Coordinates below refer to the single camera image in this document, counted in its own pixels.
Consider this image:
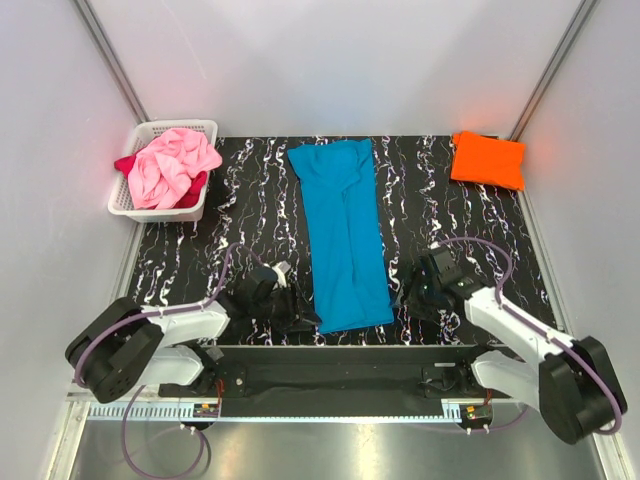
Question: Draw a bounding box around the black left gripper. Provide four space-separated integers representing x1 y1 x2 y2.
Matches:
250 281 321 333

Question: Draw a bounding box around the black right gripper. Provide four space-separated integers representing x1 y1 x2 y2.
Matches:
388 264 441 322

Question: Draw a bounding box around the blue t shirt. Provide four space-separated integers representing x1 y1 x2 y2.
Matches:
287 139 394 334

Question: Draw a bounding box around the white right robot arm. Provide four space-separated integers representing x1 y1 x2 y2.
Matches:
397 247 628 444

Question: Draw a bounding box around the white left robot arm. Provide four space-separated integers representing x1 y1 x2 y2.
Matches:
64 262 322 404

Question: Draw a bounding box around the folded orange t shirt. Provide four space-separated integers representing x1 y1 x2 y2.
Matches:
450 131 526 191

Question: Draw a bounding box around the red t shirt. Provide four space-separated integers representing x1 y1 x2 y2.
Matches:
114 154 208 210

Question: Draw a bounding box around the pink t shirt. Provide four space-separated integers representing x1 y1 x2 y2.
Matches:
114 128 223 210

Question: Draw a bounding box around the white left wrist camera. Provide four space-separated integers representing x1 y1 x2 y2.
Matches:
272 261 291 288

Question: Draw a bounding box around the aluminium frame rail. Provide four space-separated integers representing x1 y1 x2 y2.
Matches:
65 362 612 403

